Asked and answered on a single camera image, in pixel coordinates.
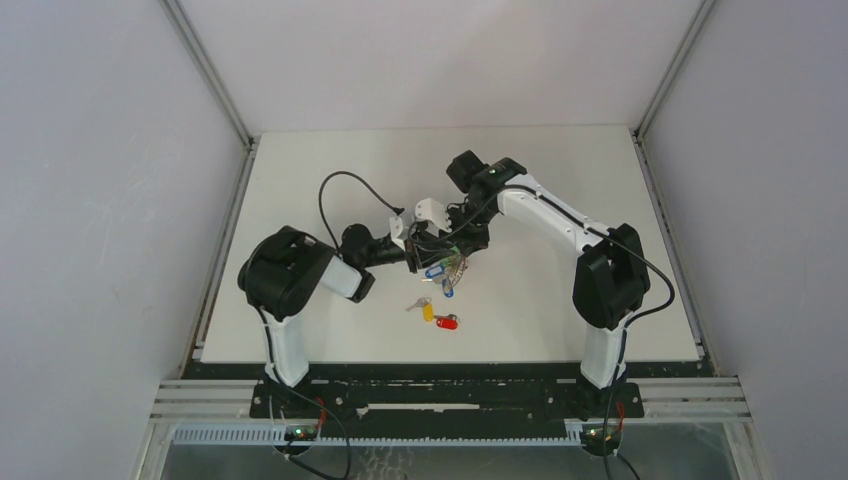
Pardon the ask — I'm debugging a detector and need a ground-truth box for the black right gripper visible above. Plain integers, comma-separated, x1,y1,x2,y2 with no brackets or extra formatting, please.
438,201,495,257

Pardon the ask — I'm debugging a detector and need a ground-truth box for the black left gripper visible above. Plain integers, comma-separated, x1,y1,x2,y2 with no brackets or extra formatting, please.
361,227,455,274

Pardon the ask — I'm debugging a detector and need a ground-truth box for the large keyring with yellow handle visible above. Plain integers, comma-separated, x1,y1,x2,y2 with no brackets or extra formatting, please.
437,248,467,298

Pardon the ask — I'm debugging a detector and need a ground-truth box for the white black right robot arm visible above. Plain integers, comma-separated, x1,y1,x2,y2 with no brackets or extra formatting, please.
444,150,650,416

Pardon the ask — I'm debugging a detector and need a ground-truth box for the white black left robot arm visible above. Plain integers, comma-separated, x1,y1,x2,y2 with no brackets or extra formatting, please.
237,224,457,417

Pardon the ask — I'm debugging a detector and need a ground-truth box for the blue key tag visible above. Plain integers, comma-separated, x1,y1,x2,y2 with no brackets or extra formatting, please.
425,263,450,283

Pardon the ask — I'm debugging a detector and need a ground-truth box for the yellow tag loose key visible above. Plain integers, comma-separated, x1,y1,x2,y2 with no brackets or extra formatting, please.
405,297,435,323

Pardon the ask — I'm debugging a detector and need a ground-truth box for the red key tag right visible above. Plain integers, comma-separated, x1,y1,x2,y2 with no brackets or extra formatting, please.
435,315,460,330

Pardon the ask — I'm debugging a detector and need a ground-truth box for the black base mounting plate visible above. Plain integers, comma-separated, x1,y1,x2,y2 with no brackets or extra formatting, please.
249,362,645,441

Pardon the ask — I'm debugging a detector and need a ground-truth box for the black right camera cable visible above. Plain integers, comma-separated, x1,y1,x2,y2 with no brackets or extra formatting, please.
407,192,511,252

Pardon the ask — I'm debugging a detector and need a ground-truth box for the black camera cable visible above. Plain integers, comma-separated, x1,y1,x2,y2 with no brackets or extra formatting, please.
317,171,407,256
407,192,511,252

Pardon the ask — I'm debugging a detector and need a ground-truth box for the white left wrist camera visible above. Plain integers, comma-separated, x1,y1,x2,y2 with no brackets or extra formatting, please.
389,215,406,251

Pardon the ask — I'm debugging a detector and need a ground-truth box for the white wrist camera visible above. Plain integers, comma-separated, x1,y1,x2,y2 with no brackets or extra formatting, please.
414,198,452,233
389,215,406,251

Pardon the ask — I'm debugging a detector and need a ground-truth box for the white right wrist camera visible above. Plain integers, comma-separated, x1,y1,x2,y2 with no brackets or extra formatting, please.
414,198,452,233

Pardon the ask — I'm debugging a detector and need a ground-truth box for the black left camera cable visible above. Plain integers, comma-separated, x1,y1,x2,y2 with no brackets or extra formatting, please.
317,171,407,256

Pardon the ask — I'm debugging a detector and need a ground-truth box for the white cable duct strip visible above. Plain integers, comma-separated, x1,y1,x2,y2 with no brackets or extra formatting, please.
170,423,584,448

